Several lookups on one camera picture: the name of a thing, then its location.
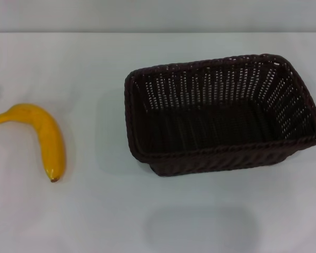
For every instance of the yellow plastic banana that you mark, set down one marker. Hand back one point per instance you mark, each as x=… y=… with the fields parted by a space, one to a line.
x=48 y=131

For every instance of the black woven plastic basket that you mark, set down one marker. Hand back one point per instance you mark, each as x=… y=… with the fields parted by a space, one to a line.
x=221 y=126

